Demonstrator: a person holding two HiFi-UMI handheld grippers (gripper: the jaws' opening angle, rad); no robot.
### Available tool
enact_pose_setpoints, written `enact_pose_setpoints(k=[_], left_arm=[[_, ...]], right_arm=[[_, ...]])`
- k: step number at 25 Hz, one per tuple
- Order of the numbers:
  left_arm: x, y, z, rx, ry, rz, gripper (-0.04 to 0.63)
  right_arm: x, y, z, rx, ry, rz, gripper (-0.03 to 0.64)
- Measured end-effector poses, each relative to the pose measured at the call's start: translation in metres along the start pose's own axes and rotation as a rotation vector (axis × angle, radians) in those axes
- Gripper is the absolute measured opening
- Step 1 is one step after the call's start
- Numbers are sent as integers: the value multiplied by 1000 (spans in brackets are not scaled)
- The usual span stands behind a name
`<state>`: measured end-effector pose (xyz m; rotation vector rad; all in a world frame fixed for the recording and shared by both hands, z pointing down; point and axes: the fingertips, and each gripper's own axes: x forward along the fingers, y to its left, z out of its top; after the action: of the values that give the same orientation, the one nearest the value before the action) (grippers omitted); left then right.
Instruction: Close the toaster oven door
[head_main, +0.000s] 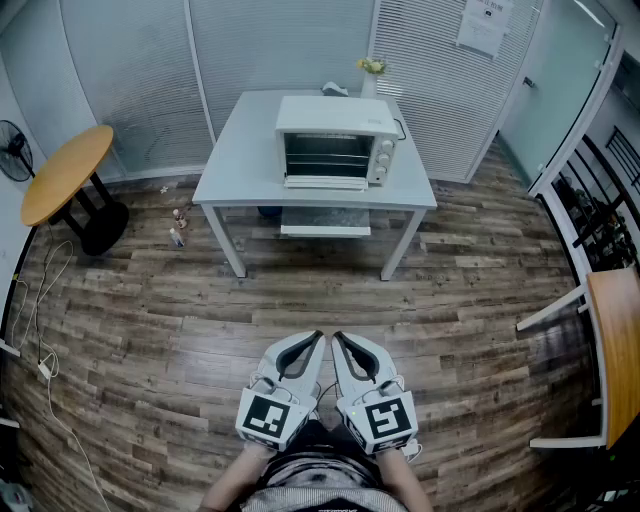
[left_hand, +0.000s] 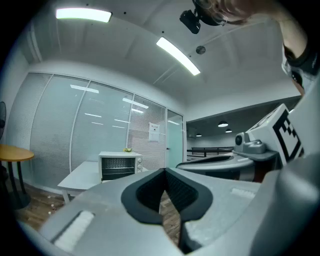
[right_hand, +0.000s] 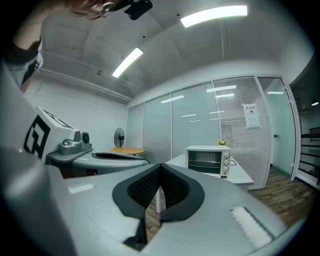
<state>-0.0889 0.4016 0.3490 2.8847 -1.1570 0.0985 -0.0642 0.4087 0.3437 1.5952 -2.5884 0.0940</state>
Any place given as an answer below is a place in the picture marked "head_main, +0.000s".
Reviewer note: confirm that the small figurine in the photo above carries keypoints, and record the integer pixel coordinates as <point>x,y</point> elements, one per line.
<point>180,219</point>

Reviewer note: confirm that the dark green tissue box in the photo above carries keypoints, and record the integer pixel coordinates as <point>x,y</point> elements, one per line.
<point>334,90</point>

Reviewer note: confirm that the black standing fan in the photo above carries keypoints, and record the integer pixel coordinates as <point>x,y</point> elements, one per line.
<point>15,150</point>

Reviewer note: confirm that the person's right forearm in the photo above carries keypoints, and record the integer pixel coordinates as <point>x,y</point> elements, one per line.
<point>405,480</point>

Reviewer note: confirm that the white paper notice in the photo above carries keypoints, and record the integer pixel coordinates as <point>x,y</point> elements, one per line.
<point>482,30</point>

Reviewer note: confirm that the wooden desk with white frame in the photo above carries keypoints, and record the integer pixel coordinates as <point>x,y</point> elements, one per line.
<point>620,350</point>

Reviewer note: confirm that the dark blue object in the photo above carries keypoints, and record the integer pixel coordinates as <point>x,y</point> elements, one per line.
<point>268,211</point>

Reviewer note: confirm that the white toaster oven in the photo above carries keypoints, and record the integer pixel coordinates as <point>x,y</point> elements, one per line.
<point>330,114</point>

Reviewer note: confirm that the round wooden table black base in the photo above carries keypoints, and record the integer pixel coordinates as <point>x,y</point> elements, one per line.
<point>65,175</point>

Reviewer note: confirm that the person's black trousers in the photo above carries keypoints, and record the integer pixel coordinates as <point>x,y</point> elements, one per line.
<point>325,437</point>

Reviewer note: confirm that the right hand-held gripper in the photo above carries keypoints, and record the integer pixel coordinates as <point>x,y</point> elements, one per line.
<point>385,420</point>

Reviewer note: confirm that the small clear bottle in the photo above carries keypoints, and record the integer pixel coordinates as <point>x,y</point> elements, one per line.
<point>177,238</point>

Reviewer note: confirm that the person's left forearm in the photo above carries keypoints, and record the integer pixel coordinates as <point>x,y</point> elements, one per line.
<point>235,480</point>

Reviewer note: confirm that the pile of printed packets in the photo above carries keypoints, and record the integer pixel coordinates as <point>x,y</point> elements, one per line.
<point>12,497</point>

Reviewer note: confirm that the black metal rack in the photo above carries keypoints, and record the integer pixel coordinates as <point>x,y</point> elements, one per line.
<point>595,220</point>

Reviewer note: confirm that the white metal frame bar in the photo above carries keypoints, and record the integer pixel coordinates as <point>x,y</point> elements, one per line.
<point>9,347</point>
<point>9,423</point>

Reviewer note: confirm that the white rectangular table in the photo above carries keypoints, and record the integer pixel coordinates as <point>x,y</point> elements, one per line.
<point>240,165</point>

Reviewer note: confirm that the white power adapter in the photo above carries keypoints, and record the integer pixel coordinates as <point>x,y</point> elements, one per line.
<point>46,369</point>

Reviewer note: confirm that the person's grey patterned top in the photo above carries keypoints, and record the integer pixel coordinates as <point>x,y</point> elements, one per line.
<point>320,492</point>

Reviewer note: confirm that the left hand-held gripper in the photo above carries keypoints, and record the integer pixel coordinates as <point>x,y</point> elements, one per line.
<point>262,420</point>

